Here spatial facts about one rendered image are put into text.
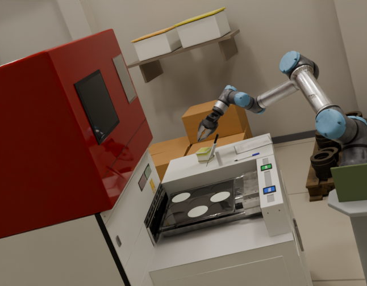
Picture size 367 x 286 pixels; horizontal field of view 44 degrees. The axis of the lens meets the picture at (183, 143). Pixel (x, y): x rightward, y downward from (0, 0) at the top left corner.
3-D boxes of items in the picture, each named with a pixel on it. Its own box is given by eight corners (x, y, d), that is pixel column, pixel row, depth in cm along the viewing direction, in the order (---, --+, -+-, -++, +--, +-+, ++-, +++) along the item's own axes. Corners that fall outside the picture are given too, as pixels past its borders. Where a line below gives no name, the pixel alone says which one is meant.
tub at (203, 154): (198, 163, 256) (194, 152, 254) (204, 158, 262) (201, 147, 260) (209, 163, 252) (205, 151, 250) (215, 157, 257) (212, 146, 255)
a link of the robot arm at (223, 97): (233, 84, 249) (224, 83, 256) (223, 101, 248) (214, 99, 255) (242, 93, 254) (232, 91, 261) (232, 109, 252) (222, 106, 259)
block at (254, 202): (244, 209, 205) (242, 203, 204) (244, 205, 208) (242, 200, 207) (261, 205, 203) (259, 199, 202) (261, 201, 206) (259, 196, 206)
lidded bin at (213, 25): (232, 30, 480) (225, 6, 473) (222, 37, 447) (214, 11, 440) (194, 42, 501) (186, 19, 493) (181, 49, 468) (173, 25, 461)
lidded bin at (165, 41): (184, 45, 505) (177, 24, 498) (171, 52, 475) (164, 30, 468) (151, 55, 524) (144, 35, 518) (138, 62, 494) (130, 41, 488)
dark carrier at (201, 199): (161, 227, 212) (160, 226, 211) (171, 196, 244) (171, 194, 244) (232, 210, 204) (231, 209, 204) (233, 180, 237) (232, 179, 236)
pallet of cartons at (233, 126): (275, 154, 496) (257, 88, 475) (251, 201, 409) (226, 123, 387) (169, 170, 561) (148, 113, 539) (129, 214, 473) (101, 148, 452)
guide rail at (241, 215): (164, 237, 218) (162, 232, 217) (165, 235, 220) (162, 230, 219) (265, 213, 207) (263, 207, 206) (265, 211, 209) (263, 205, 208)
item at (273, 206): (269, 237, 187) (260, 207, 183) (263, 183, 239) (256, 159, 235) (292, 232, 185) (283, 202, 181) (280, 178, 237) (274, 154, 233)
